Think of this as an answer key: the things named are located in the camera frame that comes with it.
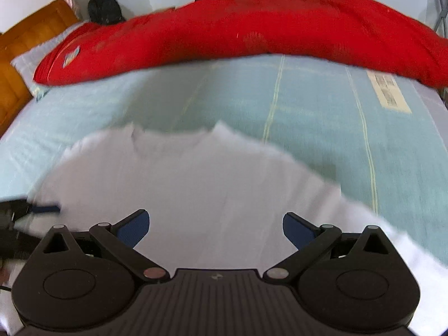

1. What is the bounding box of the blue checked bed sheet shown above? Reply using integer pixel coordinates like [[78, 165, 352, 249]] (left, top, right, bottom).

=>
[[0, 54, 448, 267]]

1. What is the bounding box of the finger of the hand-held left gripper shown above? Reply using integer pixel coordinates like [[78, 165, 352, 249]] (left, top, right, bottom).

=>
[[0, 199, 63, 223], [0, 229, 43, 261]]

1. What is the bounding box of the wooden headboard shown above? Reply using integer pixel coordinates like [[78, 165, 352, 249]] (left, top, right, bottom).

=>
[[0, 0, 79, 137]]

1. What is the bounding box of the grey checked pillow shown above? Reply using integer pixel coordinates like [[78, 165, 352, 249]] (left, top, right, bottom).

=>
[[10, 21, 86, 102]]

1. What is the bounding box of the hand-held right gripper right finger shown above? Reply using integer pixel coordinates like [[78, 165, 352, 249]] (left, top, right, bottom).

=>
[[262, 212, 398, 283]]

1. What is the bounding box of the red rolled quilt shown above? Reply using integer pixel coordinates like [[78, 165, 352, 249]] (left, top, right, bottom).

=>
[[33, 0, 448, 88]]

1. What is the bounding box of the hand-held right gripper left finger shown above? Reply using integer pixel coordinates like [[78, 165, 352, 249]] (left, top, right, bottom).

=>
[[42, 209, 170, 283]]

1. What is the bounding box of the black backpack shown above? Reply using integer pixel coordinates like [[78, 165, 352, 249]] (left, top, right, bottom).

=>
[[87, 0, 125, 25]]

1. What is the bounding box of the metal drying rack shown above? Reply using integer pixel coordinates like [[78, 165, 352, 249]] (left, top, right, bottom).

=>
[[373, 0, 448, 32]]

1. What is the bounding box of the white t-shirt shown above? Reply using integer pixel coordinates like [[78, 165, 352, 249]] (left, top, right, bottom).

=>
[[0, 121, 448, 336]]

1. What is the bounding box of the small colourful tag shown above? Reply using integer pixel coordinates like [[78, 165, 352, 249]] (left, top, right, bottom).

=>
[[63, 46, 81, 67]]

